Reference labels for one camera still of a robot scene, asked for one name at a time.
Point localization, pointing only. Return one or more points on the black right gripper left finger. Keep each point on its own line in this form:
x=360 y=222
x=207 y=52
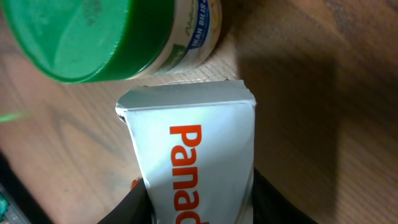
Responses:
x=135 y=207

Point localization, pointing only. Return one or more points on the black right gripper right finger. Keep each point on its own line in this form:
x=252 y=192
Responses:
x=271 y=207

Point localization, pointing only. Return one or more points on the white Panadol box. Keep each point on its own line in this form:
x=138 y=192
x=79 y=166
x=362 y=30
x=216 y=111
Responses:
x=194 y=144

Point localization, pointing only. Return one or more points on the green lid jar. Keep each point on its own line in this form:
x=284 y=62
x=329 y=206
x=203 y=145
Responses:
x=85 y=41

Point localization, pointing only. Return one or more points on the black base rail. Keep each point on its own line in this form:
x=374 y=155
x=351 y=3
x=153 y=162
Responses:
x=17 y=204

